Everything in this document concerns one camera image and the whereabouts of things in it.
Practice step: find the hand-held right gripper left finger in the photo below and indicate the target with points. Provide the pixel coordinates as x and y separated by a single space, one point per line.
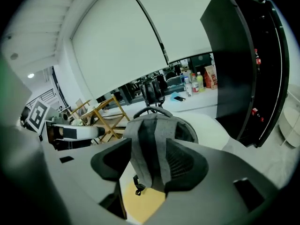
77 172

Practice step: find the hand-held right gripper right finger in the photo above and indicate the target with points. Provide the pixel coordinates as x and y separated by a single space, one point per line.
211 191

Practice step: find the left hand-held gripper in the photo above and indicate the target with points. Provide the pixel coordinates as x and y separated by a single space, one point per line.
82 131

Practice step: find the yellow seat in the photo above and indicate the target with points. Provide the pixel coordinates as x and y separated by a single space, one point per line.
143 203

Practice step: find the grey backpack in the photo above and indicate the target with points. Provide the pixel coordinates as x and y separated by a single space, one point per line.
150 149

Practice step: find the black metal railing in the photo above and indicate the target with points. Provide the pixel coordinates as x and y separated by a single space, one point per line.
44 96

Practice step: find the round ceiling light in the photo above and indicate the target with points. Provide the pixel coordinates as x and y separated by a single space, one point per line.
31 75

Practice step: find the wide white roller blind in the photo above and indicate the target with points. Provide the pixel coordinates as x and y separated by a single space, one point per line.
117 43

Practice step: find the black smartphone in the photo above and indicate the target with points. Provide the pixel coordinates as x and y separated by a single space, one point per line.
179 98

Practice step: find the blue cloth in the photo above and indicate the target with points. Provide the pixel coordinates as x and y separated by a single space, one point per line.
174 94

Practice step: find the white plastic bottle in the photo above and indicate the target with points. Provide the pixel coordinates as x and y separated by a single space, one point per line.
188 88

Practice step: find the red label bottle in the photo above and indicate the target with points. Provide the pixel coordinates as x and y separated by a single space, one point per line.
195 84

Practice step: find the yellow-green drink bottle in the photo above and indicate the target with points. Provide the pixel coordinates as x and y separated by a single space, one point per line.
200 82

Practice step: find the blue bottle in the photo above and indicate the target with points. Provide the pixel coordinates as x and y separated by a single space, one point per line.
182 78

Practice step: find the red snack bag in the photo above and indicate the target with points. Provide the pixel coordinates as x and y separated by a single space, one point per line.
211 77

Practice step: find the black glass-door fridge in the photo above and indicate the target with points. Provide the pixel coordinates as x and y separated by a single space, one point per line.
234 67

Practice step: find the narrow white roller blind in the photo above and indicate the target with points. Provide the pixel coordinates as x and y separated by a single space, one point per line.
182 22

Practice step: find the wooden folding chair frame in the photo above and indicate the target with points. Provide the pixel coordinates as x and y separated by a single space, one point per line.
105 116

